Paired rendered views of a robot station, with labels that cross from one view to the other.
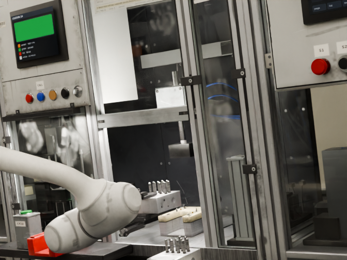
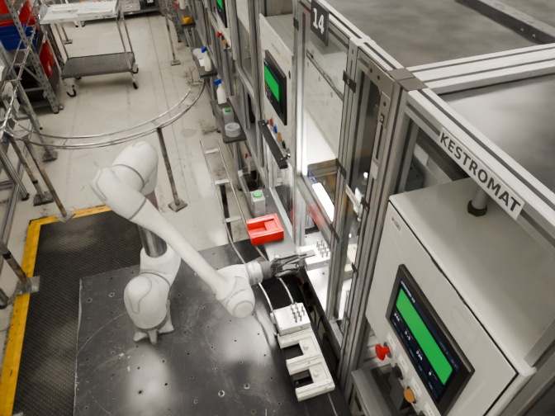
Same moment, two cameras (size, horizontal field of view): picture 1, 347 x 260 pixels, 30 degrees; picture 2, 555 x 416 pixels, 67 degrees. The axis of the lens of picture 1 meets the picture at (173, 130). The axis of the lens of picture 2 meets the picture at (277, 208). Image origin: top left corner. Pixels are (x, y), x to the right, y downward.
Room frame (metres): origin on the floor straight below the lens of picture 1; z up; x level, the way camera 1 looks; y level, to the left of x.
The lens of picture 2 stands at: (1.02, -0.50, 2.42)
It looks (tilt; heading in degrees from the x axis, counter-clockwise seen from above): 43 degrees down; 38
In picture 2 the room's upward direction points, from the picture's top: 2 degrees counter-clockwise
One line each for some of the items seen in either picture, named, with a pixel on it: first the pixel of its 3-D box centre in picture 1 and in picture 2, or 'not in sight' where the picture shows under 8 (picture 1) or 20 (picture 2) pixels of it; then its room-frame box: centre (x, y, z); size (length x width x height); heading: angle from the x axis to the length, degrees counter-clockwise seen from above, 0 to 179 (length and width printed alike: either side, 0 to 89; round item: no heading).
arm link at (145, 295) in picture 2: not in sight; (144, 298); (1.53, 0.65, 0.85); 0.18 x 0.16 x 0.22; 27
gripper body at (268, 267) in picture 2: not in sight; (271, 267); (1.87, 0.20, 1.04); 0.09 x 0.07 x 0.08; 144
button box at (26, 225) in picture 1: (30, 229); (259, 203); (2.21, 0.53, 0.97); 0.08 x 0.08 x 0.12; 53
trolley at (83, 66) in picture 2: not in sight; (92, 46); (3.63, 4.13, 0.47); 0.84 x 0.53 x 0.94; 137
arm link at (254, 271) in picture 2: not in sight; (253, 272); (1.81, 0.24, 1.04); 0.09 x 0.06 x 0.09; 54
